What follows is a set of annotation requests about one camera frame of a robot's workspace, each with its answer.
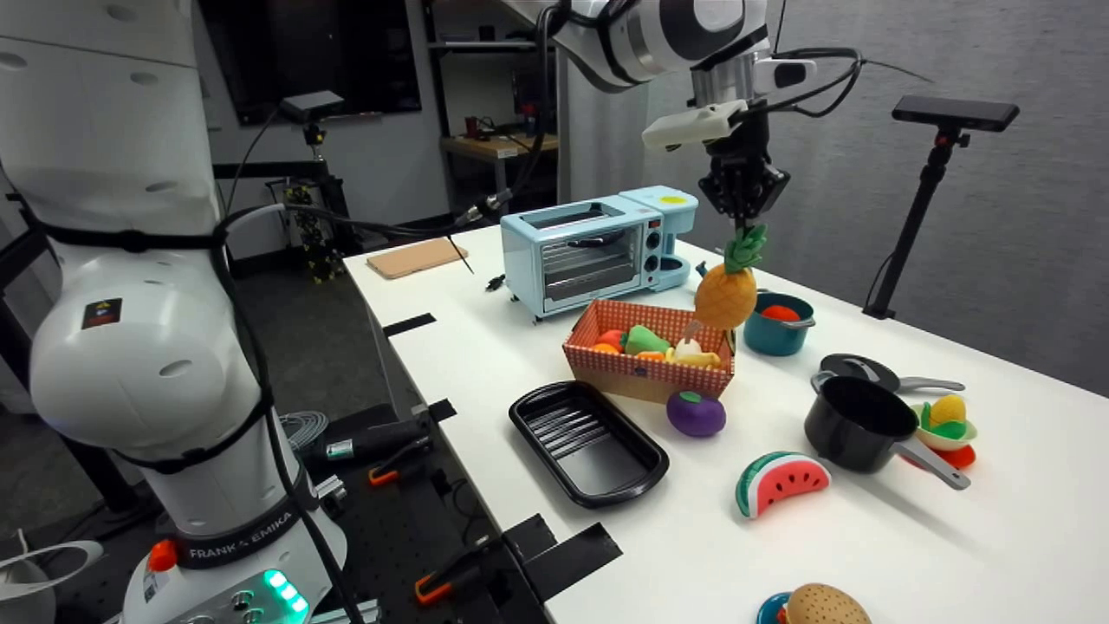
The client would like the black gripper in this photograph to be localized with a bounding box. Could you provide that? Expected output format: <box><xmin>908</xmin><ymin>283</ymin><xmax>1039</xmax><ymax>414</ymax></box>
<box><xmin>699</xmin><ymin>108</ymin><xmax>791</xmax><ymax>228</ymax></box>

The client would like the pineapple plush toy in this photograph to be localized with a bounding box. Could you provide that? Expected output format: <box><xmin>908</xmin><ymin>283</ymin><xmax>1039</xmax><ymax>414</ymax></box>
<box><xmin>693</xmin><ymin>226</ymin><xmax>765</xmax><ymax>331</ymax></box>

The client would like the teal toy pot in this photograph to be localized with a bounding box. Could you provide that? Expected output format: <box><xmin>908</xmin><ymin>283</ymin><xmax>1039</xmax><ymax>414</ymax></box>
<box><xmin>741</xmin><ymin>293</ymin><xmax>814</xmax><ymax>356</ymax></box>

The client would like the yellow plush food in box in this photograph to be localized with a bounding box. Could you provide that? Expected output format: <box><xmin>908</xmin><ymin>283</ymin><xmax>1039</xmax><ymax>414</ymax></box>
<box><xmin>666</xmin><ymin>339</ymin><xmax>720</xmax><ymax>368</ymax></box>

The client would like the green plush vegetable in box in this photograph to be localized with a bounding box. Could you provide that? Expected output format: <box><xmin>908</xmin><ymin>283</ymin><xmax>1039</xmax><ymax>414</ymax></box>
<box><xmin>623</xmin><ymin>322</ymin><xmax>668</xmax><ymax>355</ymax></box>

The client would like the red checkered cardboard box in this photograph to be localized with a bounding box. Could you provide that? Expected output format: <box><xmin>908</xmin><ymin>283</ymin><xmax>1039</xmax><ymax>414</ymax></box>
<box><xmin>563</xmin><ymin>303</ymin><xmax>735</xmax><ymax>403</ymax></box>

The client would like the purple eggplant plush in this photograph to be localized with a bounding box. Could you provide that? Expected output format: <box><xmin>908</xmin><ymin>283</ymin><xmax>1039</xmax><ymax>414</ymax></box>
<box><xmin>666</xmin><ymin>393</ymin><xmax>729</xmax><ymax>442</ymax></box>

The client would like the black toy saucepan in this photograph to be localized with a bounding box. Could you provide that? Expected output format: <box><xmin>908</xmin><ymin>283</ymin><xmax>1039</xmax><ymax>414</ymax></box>
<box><xmin>806</xmin><ymin>374</ymin><xmax>970</xmax><ymax>489</ymax></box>

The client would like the watermelon slice plush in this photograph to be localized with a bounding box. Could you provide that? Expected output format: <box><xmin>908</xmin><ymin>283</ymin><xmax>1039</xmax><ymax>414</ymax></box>
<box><xmin>735</xmin><ymin>452</ymin><xmax>833</xmax><ymax>519</ymax></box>

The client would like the colourful flower plush toy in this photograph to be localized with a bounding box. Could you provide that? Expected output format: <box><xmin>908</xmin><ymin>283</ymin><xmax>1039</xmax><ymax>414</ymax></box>
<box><xmin>915</xmin><ymin>394</ymin><xmax>979</xmax><ymax>467</ymax></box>

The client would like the toy burger on plate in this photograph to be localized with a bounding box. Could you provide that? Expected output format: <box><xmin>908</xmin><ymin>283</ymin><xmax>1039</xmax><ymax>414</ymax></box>
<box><xmin>757</xmin><ymin>584</ymin><xmax>869</xmax><ymax>624</ymax></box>

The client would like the grey pot lid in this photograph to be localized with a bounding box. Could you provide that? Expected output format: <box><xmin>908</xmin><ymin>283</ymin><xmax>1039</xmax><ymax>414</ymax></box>
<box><xmin>819</xmin><ymin>355</ymin><xmax>966</xmax><ymax>394</ymax></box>

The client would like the light blue toaster oven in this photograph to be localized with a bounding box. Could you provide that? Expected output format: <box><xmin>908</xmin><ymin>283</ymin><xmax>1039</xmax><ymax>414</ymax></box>
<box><xmin>499</xmin><ymin>186</ymin><xmax>699</xmax><ymax>319</ymax></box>

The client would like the black grill pan tray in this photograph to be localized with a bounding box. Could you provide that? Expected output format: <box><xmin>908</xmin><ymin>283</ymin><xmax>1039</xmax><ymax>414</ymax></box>
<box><xmin>510</xmin><ymin>381</ymin><xmax>668</xmax><ymax>511</ymax></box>

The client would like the brown cardboard sheet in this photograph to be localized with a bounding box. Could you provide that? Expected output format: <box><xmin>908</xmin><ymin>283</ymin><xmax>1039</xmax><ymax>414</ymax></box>
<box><xmin>367</xmin><ymin>235</ymin><xmax>464</xmax><ymax>280</ymax></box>

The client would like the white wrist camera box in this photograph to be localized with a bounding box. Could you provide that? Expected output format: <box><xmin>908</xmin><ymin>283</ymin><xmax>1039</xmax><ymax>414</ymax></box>
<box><xmin>641</xmin><ymin>101</ymin><xmax>750</xmax><ymax>153</ymax></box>

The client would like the orange handled clamp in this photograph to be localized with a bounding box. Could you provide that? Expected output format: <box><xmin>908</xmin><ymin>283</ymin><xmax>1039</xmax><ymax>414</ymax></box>
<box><xmin>414</xmin><ymin>553</ymin><xmax>488</xmax><ymax>612</ymax></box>

